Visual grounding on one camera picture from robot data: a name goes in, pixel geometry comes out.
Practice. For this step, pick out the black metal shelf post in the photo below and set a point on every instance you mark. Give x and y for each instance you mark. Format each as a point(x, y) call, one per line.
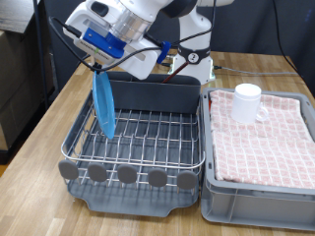
point(41, 49)

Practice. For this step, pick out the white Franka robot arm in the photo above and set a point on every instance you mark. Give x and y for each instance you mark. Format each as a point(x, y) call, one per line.
point(193, 29)

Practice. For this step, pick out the pink checkered dish towel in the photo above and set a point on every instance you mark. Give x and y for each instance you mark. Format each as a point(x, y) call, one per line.
point(262, 147)

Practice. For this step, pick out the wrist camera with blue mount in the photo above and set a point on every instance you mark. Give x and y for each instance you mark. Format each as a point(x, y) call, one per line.
point(105, 42)

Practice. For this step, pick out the white plastic mug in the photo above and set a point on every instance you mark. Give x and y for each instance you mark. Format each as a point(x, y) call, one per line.
point(244, 105)

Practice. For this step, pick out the dish drying rack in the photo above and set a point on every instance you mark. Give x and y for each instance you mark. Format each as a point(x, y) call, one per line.
point(131, 203)

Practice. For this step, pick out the dark grey cutlery holder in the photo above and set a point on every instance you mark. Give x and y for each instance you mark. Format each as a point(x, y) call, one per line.
point(157, 96)

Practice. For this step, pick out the wooden shelf board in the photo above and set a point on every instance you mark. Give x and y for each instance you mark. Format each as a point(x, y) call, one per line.
point(13, 14)

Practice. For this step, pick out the grey plastic crate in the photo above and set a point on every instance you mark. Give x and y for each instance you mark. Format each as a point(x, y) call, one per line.
point(262, 209)

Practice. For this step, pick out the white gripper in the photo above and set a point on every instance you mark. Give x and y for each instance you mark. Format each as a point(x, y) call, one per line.
point(139, 64)

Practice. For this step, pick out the brown wooden spoon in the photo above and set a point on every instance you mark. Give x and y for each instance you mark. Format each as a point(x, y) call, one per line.
point(177, 71)

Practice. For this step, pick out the blue plastic plate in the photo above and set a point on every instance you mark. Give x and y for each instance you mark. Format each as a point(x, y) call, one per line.
point(104, 105)

